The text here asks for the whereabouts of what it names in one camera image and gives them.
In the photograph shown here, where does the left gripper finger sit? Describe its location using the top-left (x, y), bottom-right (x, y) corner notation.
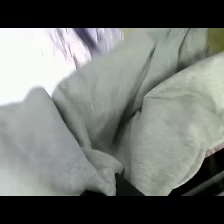
top-left (114, 172), bottom-right (146, 197)

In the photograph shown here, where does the pale grey shirt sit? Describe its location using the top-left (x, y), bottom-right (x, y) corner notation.
top-left (0, 27), bottom-right (224, 197)

